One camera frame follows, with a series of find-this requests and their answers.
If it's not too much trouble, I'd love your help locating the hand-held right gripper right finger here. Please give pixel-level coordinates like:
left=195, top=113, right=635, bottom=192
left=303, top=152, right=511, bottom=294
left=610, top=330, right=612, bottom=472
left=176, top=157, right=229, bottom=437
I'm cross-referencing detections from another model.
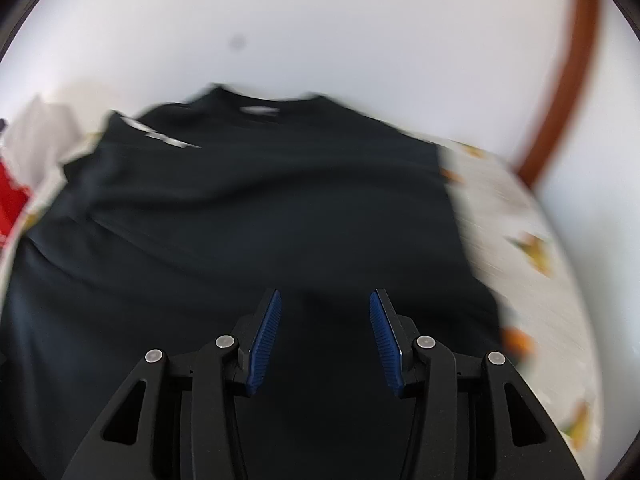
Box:
left=369, top=288, right=587, bottom=480

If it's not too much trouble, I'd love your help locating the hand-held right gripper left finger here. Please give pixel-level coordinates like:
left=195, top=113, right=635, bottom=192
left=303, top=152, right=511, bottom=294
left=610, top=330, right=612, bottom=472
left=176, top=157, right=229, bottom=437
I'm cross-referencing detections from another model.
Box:
left=60, top=288, right=282, bottom=480

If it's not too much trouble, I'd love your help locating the black t-shirt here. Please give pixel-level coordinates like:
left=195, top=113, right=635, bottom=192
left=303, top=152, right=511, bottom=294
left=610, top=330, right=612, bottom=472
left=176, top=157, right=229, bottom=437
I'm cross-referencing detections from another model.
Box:
left=0, top=82, right=506, bottom=480

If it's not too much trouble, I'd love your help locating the fruit print bed sheet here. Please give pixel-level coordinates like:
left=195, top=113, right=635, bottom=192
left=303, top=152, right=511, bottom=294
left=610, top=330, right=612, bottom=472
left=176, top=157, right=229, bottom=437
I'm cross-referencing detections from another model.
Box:
left=0, top=130, right=603, bottom=468

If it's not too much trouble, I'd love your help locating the red cardboard box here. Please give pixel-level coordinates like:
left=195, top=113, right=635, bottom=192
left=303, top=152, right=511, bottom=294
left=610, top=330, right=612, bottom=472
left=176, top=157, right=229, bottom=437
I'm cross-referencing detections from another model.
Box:
left=0, top=155, right=33, bottom=241

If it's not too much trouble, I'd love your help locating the white plastic bag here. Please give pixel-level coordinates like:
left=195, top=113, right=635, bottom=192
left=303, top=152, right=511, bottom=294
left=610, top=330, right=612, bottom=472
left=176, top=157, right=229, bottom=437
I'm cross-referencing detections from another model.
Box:
left=5, top=95, right=88, bottom=186

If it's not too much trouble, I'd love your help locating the brown wooden door frame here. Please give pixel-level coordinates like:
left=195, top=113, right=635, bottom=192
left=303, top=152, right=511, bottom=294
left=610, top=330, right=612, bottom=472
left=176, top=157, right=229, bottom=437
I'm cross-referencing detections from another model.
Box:
left=510, top=0, right=601, bottom=186

